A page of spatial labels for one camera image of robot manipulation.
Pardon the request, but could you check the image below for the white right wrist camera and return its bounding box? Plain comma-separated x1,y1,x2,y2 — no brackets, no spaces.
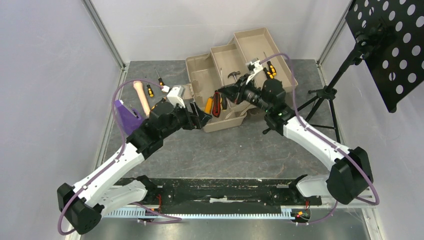
246,58,264,84

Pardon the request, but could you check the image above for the black perforated panel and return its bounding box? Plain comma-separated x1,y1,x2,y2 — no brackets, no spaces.
345,0,424,113

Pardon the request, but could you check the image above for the aluminium frame rail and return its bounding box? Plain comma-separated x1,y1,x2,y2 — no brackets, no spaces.
81,0,127,70

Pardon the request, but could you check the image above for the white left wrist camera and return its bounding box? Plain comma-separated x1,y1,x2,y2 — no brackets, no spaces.
161,85,186,108

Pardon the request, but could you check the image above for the red black utility knife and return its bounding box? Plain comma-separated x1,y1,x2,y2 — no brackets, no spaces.
211,91,221,118

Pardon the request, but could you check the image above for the small black-yellow screwdriver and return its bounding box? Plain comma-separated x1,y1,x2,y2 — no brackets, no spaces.
146,84,155,98

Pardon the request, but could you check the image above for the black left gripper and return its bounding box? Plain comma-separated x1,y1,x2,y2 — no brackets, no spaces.
160,100,212,139

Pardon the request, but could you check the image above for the purple box with grid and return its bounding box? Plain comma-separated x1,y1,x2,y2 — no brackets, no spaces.
114,99,145,136

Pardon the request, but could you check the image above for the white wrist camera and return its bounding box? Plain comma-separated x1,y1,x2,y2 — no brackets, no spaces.
246,58,264,84
161,85,186,108

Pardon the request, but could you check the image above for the claw hammer black grip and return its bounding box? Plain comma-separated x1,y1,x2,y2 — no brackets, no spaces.
227,71,241,81

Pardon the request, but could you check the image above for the orange handled tool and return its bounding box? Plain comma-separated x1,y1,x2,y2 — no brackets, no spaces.
204,97,214,114

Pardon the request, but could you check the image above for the thin black-yellow screwdriver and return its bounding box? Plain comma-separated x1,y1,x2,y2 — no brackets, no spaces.
263,67,274,80

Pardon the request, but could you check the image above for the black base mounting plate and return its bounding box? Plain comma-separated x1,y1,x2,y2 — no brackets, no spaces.
136,175,322,215

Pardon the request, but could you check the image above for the beige translucent tool box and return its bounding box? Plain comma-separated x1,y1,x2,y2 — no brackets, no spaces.
185,27,299,134

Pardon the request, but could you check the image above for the medium black-yellow screwdriver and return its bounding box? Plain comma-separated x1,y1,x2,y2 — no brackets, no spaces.
154,68,165,87

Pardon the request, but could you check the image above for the beige wooden handle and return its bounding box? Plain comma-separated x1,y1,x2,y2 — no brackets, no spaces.
133,81,151,117

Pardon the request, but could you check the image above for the black-yellow screwdriver cluster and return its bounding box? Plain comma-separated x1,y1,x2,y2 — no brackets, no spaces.
220,97,228,111

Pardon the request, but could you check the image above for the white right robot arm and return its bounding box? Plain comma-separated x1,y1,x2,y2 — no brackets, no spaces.
218,79,373,205

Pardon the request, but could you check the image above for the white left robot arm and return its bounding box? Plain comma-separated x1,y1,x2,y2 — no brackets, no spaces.
56,99,212,236

